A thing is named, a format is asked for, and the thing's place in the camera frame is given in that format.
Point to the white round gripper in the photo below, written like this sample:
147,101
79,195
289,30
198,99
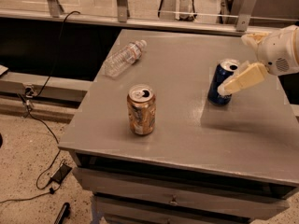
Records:
277,51

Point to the blue pepsi can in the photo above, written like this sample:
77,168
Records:
224,69

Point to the gold soda can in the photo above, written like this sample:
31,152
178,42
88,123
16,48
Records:
141,103

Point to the clear plastic water bottle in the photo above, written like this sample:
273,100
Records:
118,62

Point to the grey cabinet upper drawer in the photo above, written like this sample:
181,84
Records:
179,195

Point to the grey cabinet drawer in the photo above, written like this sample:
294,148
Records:
179,195
120,212

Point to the grey cabinet lower drawer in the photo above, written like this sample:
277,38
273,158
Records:
120,212

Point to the black power adapter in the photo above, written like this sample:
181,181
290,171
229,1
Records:
61,173

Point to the black cylindrical object on floor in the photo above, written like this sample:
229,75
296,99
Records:
64,212

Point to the metal window frame rail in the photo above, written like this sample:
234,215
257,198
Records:
220,16

